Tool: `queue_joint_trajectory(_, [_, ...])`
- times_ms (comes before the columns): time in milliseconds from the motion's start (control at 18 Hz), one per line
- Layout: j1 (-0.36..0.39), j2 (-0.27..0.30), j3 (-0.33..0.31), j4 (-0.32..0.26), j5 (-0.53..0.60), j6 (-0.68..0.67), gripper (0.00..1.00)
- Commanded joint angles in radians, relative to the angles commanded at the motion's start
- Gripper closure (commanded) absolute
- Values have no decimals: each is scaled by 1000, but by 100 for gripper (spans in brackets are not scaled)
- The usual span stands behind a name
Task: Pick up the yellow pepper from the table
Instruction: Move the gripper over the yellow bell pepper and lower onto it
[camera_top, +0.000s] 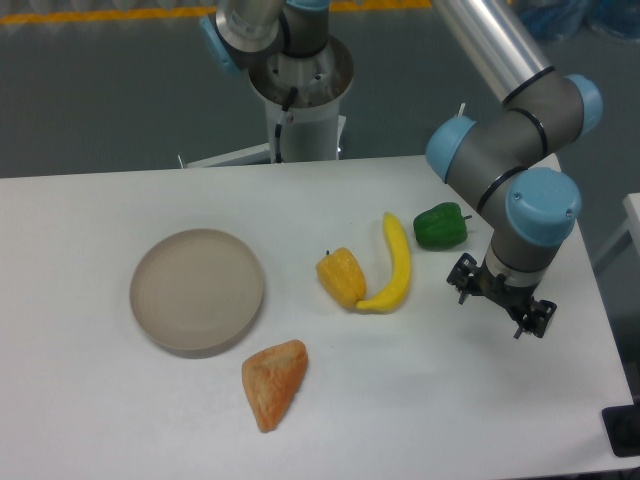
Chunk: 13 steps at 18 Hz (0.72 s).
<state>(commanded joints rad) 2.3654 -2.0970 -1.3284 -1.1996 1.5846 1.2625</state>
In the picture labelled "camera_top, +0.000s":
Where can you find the white furniture at right edge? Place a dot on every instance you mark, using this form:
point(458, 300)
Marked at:
point(624, 236)

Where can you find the yellow banana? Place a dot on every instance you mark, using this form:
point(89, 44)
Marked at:
point(391, 296)

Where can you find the orange triangular bread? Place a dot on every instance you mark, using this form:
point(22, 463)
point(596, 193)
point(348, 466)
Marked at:
point(271, 379)

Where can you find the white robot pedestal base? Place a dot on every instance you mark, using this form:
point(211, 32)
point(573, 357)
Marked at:
point(301, 98)

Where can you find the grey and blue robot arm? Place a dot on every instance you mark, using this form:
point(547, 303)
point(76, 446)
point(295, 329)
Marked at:
point(494, 167)

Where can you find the green bell pepper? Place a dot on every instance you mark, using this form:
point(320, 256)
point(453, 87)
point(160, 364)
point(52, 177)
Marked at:
point(441, 227)

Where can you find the yellow bell pepper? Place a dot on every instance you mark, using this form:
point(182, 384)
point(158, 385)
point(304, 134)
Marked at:
point(342, 277)

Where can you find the black device at table edge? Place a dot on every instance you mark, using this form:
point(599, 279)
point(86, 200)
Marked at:
point(622, 428)

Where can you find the beige round plate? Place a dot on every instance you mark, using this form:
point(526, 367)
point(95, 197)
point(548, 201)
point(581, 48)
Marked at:
point(196, 293)

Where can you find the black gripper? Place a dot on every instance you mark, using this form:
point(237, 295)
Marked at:
point(531, 316)

